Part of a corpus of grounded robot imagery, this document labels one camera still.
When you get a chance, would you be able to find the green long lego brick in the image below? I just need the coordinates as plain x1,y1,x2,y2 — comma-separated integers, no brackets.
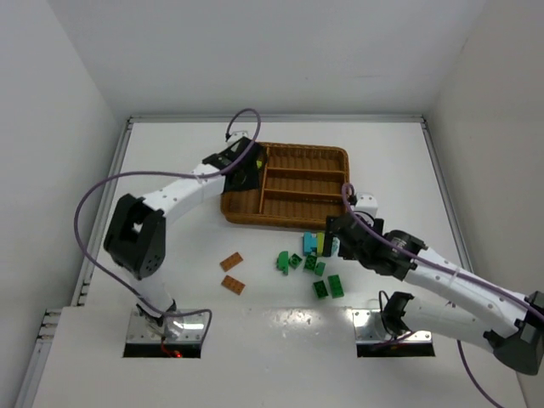
327,275,344,298

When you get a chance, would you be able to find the dark green square lego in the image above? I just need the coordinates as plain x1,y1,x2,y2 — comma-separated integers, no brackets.
312,280,329,299

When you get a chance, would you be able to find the orange lego plate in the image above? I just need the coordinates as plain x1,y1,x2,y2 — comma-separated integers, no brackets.
221,275,246,296
219,252,243,272

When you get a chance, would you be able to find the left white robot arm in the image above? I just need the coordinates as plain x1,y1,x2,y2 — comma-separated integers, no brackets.
104,137,267,329

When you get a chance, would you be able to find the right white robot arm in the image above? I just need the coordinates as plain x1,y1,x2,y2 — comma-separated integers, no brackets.
326,213,543,376

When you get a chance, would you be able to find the cyan lego cluster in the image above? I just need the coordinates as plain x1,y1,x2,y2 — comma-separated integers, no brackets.
303,232,340,257

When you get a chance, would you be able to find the light green small lego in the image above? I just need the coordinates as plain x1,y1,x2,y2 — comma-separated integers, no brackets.
314,262,326,276

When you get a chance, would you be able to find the dark green studded lego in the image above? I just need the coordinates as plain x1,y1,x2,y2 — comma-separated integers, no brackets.
303,254,317,271

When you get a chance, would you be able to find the green small square lego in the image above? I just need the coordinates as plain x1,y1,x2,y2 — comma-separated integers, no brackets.
288,253,303,269

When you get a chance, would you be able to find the brown wicker divided basket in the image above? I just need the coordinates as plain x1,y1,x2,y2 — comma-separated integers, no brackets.
220,142,349,230

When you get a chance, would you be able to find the dark green rounded lego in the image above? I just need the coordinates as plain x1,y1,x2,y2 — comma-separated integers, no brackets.
276,251,290,275

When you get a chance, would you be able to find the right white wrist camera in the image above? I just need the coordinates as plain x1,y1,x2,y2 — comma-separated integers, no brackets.
353,193,378,218

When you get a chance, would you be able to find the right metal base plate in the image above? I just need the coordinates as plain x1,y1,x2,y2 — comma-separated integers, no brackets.
352,309,433,344

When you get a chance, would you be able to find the metal base plate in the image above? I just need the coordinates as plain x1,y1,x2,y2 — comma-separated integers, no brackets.
126,309,209,343
352,309,433,344

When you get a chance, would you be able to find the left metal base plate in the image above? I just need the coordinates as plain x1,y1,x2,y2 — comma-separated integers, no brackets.
126,309,209,343

